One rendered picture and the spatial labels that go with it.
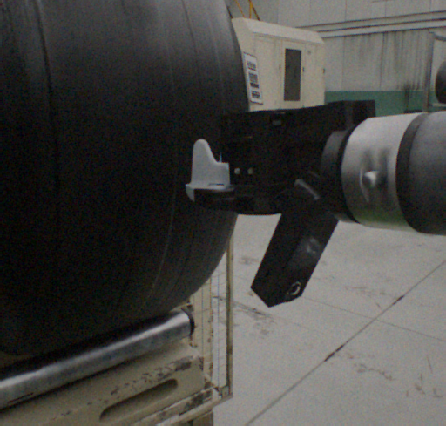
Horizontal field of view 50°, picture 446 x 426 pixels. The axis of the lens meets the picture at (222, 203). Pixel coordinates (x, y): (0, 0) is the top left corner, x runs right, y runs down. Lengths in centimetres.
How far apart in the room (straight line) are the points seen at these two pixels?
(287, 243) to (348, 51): 1233
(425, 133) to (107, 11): 30
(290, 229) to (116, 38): 23
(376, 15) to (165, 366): 1200
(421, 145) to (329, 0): 1284
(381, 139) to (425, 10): 1179
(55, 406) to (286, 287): 37
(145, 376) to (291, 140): 43
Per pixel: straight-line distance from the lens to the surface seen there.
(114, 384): 69
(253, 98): 56
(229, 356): 155
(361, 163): 30
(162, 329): 70
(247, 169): 38
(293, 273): 39
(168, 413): 74
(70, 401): 67
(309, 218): 35
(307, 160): 36
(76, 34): 45
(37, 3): 45
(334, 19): 1295
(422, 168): 28
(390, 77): 1217
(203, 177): 44
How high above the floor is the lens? 123
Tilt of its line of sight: 12 degrees down
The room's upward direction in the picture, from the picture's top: straight up
